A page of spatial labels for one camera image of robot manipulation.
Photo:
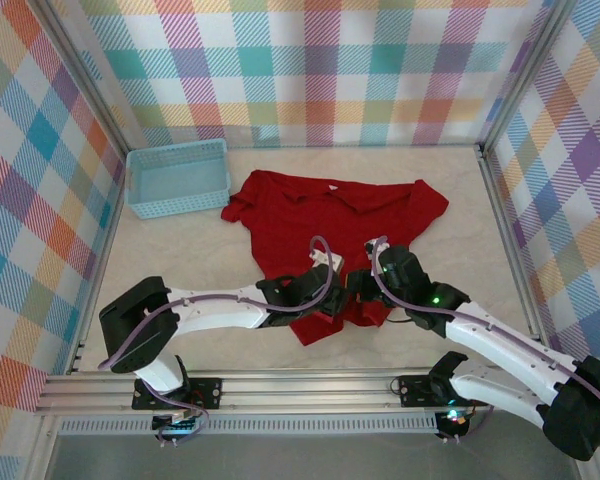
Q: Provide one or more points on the light blue plastic basket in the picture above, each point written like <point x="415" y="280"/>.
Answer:
<point x="180" y="180"/>

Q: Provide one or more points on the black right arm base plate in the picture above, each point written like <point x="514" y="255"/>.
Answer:
<point x="412" y="390"/>

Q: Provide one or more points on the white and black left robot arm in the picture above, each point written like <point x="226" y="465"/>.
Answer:
<point x="215" y="312"/>

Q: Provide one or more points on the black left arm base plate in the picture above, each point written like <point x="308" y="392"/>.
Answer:
<point x="210" y="392"/>

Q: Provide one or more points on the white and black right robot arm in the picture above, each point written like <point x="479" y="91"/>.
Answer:
<point x="505" y="340"/>

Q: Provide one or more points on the red t-shirt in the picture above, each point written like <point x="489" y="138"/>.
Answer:
<point x="290" y="220"/>

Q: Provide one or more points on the aluminium table side rail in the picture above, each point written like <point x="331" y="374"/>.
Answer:
<point x="105" y="250"/>
<point x="506" y="225"/>

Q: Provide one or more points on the aluminium lower frame bar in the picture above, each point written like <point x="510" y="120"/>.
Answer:
<point x="582" y="467"/>
<point x="40" y="450"/>

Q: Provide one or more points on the aluminium frame post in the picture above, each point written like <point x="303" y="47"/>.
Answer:
<point x="525" y="75"/>
<point x="87" y="80"/>

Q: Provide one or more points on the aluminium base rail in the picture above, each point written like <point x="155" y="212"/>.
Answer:
<point x="305" y="390"/>

